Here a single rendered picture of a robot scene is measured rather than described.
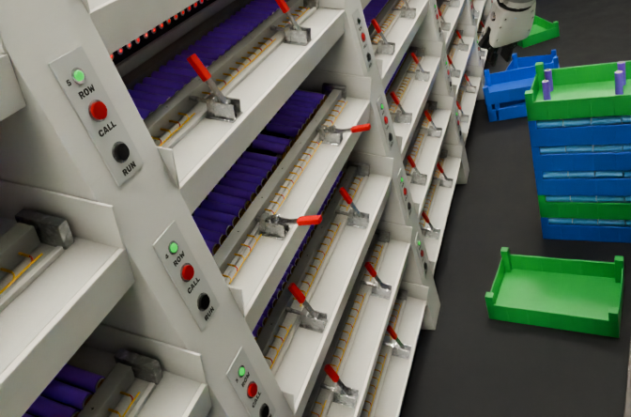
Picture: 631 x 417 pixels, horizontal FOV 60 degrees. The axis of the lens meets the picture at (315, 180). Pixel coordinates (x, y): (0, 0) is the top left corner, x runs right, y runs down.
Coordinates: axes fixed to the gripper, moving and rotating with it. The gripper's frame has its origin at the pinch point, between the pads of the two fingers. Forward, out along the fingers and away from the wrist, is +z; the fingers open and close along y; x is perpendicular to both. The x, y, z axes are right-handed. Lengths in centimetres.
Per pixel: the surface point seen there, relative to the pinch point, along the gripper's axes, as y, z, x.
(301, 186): -61, -18, -30
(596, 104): 19.7, 10.3, -16.2
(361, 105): -40.7, -8.8, -9.5
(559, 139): 14.1, 22.2, -14.9
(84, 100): -82, -57, -41
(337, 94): -44.7, -11.2, -6.8
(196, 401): -83, -30, -60
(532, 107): 9.4, 15.6, -7.1
